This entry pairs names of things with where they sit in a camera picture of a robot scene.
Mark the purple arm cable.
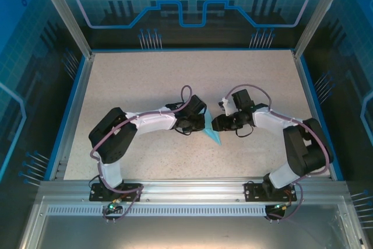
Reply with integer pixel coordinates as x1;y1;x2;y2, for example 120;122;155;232
90;85;193;223
222;84;333;222

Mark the aluminium mounting rail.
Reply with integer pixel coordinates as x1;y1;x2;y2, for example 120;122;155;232
39;179;349;203

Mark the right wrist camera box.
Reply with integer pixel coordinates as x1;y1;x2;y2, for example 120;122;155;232
218;98;233;116

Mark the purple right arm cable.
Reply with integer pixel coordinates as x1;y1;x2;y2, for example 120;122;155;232
222;84;333;222

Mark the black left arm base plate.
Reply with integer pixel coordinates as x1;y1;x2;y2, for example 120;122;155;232
89;183;143;202

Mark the light blue paper sheet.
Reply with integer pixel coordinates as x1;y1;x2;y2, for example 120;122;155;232
202;108;223;146

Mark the slotted grey cable duct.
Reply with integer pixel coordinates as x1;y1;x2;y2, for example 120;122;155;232
45;205;342;218

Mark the aluminium frame post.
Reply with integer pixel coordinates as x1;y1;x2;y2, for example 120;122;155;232
31;0;96;59
292;0;352;59

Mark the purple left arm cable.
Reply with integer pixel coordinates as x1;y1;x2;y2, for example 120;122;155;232
90;85;193;223

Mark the aluminium side rail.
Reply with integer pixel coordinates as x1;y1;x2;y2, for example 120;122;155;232
48;53;96;181

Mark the blue table border frame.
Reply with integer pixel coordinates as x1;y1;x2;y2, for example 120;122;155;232
43;47;345;182

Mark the grey metal enclosure panel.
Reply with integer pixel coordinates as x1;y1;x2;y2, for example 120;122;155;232
17;195;368;249

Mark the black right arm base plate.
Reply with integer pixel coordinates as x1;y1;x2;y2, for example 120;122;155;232
244;181;298;202

